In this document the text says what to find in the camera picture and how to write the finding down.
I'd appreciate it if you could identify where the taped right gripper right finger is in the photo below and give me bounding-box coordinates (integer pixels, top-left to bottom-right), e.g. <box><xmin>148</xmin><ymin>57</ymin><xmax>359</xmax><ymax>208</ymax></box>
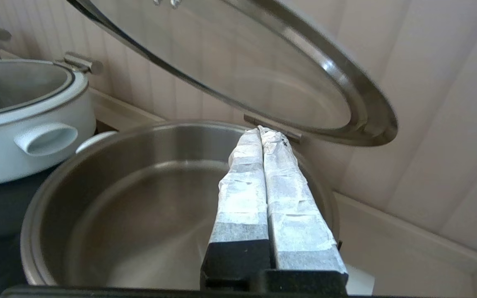
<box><xmin>259</xmin><ymin>125</ymin><xmax>349</xmax><ymax>276</ymax></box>

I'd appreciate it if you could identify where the stainless steel inner pan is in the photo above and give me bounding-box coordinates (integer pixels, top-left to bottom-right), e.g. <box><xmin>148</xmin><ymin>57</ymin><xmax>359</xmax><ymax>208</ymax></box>
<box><xmin>20</xmin><ymin>120</ymin><xmax>340</xmax><ymax>290</ymax></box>

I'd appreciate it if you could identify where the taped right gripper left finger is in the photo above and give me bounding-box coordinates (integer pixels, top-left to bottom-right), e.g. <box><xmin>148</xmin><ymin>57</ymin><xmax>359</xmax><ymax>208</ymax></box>
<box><xmin>200</xmin><ymin>128</ymin><xmax>272</xmax><ymax>290</ymax></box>

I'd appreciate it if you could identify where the white pot middle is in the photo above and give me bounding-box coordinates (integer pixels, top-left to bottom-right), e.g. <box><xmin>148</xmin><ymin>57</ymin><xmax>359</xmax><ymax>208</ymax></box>
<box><xmin>0</xmin><ymin>59</ymin><xmax>89</xmax><ymax>131</ymax></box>

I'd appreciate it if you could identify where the glass lid with white rim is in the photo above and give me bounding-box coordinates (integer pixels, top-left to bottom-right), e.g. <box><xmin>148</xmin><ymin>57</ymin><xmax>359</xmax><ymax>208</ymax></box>
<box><xmin>67</xmin><ymin>0</ymin><xmax>398</xmax><ymax>147</ymax></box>

